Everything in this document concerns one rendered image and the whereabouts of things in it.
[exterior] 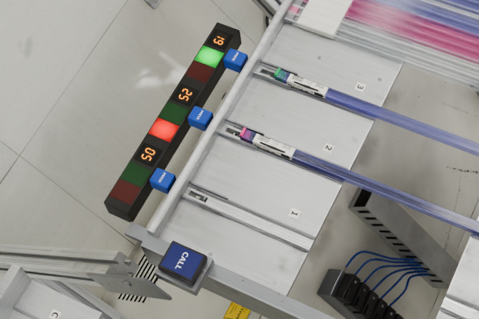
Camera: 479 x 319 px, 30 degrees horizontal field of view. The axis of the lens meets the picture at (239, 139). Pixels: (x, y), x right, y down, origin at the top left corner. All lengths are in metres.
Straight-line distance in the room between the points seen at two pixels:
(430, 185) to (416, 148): 0.08
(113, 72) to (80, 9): 0.16
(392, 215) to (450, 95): 0.32
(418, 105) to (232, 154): 0.55
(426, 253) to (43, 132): 0.83
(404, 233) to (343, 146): 0.38
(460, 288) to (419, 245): 0.45
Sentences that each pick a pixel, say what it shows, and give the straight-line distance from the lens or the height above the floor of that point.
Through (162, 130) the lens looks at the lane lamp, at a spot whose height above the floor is 0.65.
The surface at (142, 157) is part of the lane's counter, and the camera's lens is 1.28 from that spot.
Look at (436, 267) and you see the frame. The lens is 1.65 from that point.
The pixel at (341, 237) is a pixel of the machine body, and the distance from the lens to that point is 1.55.
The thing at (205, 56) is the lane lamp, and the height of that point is 0.65.
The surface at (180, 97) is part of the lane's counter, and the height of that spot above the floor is 0.65.
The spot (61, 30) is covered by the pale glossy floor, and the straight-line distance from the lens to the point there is 1.97.
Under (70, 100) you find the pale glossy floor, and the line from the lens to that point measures 1.96.
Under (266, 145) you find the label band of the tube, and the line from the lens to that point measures 1.24.
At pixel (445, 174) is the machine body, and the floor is 0.62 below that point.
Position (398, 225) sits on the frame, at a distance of 1.58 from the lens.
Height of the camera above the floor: 1.75
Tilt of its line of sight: 53 degrees down
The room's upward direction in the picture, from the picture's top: 83 degrees clockwise
